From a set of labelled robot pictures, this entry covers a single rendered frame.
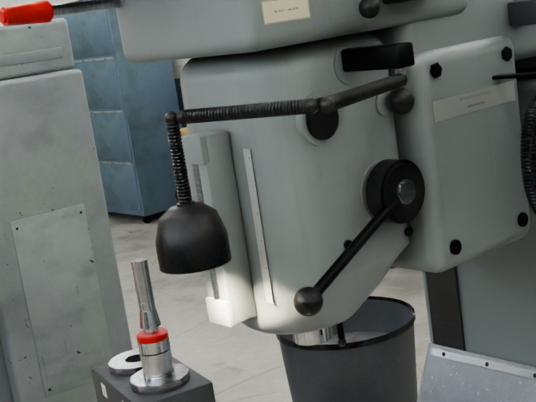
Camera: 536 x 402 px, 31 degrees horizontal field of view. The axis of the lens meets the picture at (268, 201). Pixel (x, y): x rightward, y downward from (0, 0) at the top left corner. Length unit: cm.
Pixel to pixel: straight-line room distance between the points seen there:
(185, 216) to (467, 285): 65
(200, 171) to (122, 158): 750
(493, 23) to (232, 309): 46
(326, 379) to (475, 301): 166
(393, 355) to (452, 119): 204
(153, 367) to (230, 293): 43
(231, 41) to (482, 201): 39
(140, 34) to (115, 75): 727
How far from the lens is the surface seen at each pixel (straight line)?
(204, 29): 96
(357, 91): 87
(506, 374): 146
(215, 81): 102
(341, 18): 99
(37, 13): 103
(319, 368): 307
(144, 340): 143
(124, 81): 832
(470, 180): 114
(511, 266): 140
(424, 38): 110
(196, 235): 91
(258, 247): 102
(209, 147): 100
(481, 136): 115
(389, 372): 311
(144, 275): 141
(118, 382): 151
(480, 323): 147
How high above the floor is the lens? 167
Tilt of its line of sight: 11 degrees down
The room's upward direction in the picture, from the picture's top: 9 degrees counter-clockwise
